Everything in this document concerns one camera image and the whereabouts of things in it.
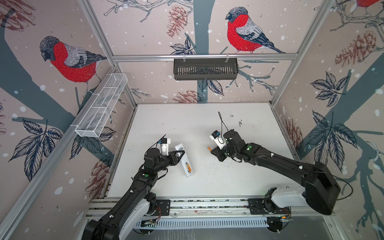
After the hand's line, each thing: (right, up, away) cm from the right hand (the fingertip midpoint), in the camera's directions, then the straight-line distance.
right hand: (211, 152), depth 82 cm
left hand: (-15, +1, -5) cm, 16 cm away
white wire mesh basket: (-60, +26, -3) cm, 66 cm away
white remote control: (-15, -4, -3) cm, 16 cm away
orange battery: (-12, -8, -2) cm, 15 cm away
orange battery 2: (-1, +2, 0) cm, 2 cm away
